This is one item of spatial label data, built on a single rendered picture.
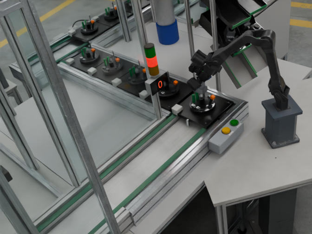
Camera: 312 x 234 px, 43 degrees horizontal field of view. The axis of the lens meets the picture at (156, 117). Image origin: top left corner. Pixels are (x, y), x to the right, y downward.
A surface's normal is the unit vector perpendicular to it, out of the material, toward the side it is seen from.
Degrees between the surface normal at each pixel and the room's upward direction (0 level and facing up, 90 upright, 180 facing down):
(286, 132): 90
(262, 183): 0
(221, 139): 0
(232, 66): 45
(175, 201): 0
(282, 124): 90
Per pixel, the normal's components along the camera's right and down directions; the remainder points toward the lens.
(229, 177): -0.16, -0.76
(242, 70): 0.30, -0.22
